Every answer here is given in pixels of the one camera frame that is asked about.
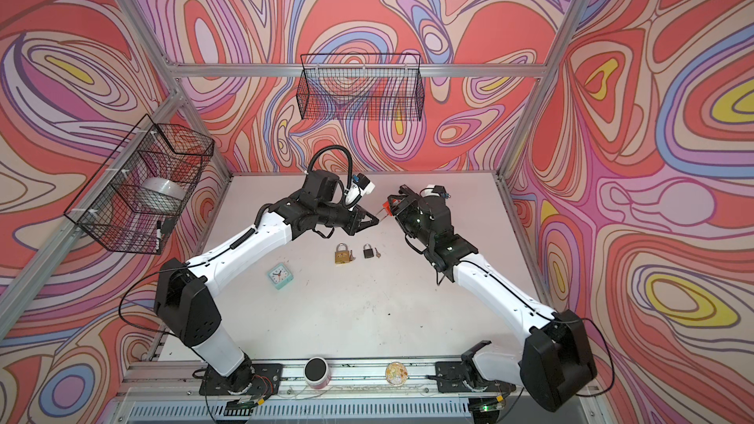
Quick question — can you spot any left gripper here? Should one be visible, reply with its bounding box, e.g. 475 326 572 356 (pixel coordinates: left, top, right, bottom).
314 203 381 238

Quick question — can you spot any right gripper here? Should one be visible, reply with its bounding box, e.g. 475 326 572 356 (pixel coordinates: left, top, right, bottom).
387 192 434 249

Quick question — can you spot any small black padlock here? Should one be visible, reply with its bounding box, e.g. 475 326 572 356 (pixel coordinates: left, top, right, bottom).
362 243 381 259

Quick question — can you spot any brass padlock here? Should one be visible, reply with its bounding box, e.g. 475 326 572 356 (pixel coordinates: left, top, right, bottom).
334 243 355 265

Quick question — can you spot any red padlock with keys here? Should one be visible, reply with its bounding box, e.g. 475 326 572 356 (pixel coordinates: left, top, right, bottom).
380 201 393 219

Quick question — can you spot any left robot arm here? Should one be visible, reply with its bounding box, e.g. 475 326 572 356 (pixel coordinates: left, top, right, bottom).
154 144 379 395

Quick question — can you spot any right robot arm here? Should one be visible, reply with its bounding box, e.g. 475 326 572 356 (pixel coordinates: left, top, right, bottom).
384 186 598 412

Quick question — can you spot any mint green alarm clock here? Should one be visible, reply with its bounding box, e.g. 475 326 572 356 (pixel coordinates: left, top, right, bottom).
267 263 295 291

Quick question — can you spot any black marker in basket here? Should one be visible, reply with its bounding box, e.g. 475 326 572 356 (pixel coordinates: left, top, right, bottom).
154 219 163 254

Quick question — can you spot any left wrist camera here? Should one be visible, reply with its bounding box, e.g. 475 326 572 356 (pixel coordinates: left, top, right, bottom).
345 173 375 207

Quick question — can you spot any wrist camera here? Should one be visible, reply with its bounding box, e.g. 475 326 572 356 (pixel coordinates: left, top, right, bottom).
345 173 375 207
419 185 451 199

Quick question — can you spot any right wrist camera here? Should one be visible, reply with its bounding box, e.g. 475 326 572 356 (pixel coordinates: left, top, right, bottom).
419 185 451 199

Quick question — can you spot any black wire basket back wall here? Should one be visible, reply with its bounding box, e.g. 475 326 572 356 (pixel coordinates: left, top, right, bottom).
296 52 425 122

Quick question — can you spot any black wire basket wall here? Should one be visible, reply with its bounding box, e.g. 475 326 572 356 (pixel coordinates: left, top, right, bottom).
64 116 215 254
296 52 425 122

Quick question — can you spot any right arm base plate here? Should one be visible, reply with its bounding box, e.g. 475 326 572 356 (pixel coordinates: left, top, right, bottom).
426 340 516 396

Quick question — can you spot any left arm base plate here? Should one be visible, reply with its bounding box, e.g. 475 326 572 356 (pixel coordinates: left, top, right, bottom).
199 358 284 398

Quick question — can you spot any black wire basket left wall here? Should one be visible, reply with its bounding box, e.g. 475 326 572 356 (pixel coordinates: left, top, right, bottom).
64 116 215 254

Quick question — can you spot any aluminium front rail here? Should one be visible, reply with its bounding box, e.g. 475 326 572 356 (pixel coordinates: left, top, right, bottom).
117 355 608 408

